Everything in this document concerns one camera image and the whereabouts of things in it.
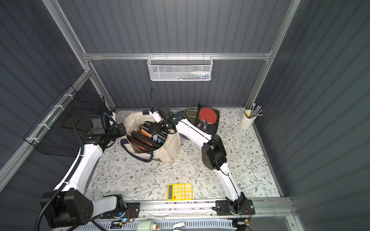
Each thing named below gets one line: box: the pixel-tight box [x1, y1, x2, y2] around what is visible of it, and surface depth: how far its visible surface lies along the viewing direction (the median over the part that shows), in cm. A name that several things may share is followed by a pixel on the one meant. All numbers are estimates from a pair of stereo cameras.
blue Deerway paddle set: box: [139, 128, 166, 145], surface depth 91 cm
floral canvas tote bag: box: [120, 110, 182, 164], surface depth 86 cm
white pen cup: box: [239, 110, 257, 129], surface depth 104 cm
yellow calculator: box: [166, 183, 194, 201], surface depth 80 cm
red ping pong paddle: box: [198, 107, 218, 125], surface depth 117 cm
